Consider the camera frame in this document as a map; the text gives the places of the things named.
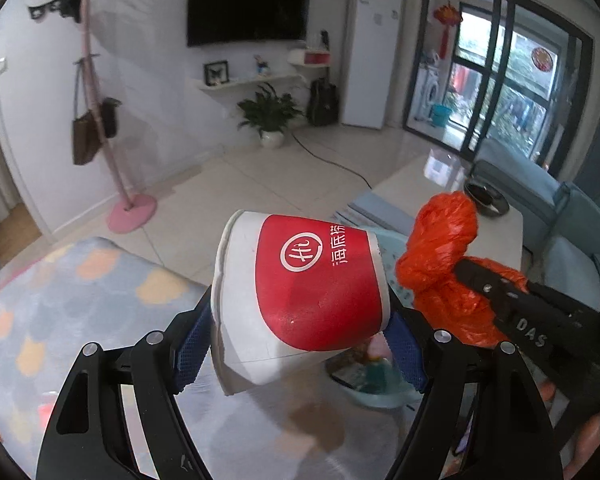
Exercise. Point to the white and red wall box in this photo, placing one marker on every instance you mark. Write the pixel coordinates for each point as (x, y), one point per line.
(310, 57)

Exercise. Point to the black framed sliding glass door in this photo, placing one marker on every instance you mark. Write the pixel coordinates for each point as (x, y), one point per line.
(502, 60)

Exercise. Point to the pink coat rack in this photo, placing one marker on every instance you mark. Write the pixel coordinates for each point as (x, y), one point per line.
(97, 110)

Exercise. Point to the small vase with flowers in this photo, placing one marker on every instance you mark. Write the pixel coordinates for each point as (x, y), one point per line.
(261, 66)

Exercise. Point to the blue bucket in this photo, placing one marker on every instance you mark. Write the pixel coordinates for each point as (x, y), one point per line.
(440, 116)

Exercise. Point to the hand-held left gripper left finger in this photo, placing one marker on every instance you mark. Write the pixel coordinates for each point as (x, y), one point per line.
(192, 355)

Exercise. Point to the light blue plastic basket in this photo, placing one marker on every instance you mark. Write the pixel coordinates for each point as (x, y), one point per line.
(365, 401)

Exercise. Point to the tall white appliance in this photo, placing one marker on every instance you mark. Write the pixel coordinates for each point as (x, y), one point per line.
(370, 55)

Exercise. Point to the potted plant in white pot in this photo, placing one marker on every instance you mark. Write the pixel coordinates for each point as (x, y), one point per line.
(270, 115)

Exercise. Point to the white washing machine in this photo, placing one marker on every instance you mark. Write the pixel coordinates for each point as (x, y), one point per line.
(430, 92)

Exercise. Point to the beige coffee table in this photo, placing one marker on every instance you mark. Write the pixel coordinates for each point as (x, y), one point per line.
(420, 195)

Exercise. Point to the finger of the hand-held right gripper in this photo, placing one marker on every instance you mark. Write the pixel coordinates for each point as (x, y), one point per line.
(500, 300)

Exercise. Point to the red and white paper cup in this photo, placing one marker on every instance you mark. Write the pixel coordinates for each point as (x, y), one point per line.
(320, 285)

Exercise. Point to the red plastic bag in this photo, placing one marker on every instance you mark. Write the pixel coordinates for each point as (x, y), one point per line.
(440, 260)

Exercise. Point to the person's right hand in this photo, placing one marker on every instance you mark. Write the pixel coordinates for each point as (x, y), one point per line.
(592, 440)

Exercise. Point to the brown handbag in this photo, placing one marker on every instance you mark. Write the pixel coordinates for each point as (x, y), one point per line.
(84, 135)

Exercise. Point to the framed butterfly picture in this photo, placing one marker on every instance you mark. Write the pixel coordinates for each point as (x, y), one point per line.
(216, 73)

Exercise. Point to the white kettle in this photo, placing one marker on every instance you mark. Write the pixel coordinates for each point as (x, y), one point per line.
(433, 58)

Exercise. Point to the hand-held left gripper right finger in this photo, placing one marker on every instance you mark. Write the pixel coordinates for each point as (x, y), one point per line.
(405, 355)

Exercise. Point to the dark bowl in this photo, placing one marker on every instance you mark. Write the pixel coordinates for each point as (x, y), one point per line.
(487, 200)

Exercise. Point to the round red window sticker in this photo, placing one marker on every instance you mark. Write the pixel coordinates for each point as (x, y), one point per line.
(543, 58)

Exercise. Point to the black wall television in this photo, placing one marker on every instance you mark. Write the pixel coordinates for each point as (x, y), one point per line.
(247, 5)

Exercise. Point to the long white wall shelf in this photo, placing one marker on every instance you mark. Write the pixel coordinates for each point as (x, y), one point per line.
(250, 81)

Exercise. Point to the red knot decoration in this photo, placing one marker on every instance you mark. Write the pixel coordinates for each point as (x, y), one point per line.
(447, 15)

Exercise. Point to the blue-grey sofa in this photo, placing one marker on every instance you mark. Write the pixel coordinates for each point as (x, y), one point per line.
(555, 210)

